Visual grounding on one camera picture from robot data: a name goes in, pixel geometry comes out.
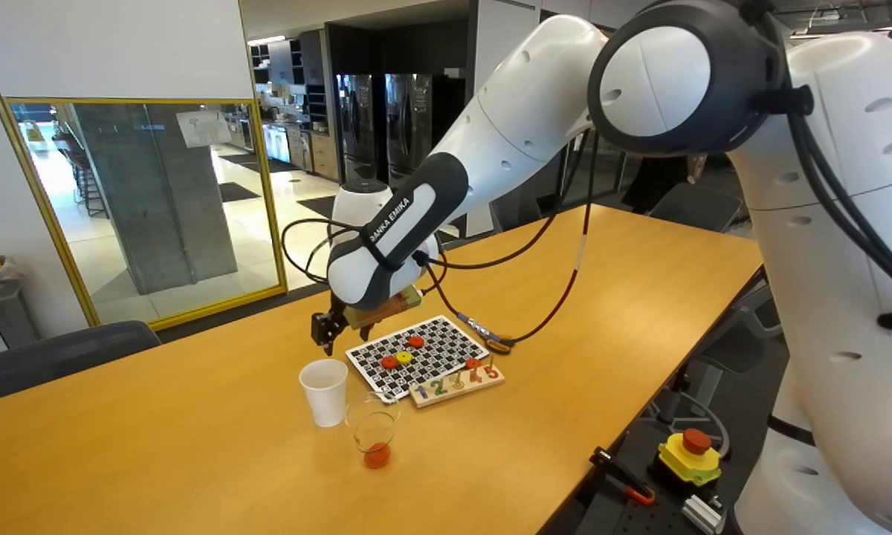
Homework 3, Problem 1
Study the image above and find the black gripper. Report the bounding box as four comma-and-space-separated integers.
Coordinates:
309, 310, 349, 356

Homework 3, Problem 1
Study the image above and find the yellow disc with hole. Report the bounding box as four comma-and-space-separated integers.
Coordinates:
396, 350, 414, 367

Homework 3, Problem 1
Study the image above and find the orange disc with hole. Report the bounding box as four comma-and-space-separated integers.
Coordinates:
364, 444, 393, 469

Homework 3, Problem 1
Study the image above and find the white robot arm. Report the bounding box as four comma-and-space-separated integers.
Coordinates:
328, 0, 892, 535

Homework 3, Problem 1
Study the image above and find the white paper cup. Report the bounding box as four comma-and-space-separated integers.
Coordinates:
298, 356, 349, 428

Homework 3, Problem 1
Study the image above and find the transparent plastic cup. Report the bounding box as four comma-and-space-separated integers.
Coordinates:
349, 401, 398, 462

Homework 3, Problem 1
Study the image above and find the checkerboard marker sheet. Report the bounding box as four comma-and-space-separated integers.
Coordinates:
349, 315, 487, 405

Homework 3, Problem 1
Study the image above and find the wooden number puzzle board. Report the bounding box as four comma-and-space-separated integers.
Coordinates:
410, 361, 506, 408

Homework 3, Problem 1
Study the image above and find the black orange clamp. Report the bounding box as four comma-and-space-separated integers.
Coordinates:
592, 450, 656, 506

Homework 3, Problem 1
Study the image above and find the black office chair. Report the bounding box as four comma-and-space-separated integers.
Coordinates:
0, 322, 157, 399

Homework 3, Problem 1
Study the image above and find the yellow emergency stop button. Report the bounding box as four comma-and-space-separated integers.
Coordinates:
656, 428, 723, 489

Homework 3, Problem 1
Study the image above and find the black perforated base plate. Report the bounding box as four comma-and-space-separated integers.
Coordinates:
537, 283, 789, 535

